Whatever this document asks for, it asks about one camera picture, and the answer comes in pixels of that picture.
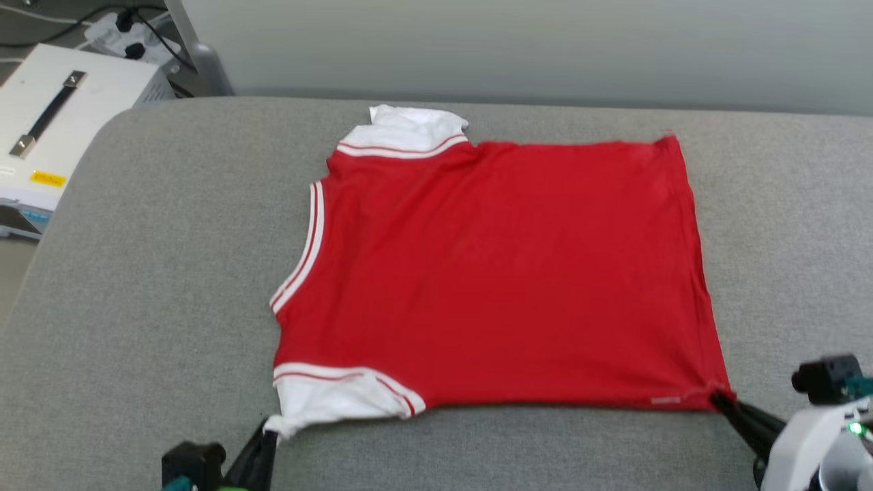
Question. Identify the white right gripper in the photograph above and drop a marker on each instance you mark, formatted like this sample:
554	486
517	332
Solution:
801	443

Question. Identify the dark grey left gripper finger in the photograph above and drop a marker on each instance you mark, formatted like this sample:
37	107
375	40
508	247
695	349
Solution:
247	457
271	453

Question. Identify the red white-trimmed sleeveless jersey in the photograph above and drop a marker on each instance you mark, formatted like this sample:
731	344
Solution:
511	273

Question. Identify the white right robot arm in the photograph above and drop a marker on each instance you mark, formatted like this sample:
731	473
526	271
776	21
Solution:
852	470

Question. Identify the white partition panel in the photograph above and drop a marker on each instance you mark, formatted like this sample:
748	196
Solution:
545	48

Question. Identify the white power strip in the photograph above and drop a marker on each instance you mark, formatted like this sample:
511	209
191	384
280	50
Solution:
109	35

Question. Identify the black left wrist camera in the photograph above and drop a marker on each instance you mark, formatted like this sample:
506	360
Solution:
194	462

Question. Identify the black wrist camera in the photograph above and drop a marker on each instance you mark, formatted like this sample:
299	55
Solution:
822	378
194	462

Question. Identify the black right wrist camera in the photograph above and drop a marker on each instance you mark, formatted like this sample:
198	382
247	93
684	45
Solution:
822	378

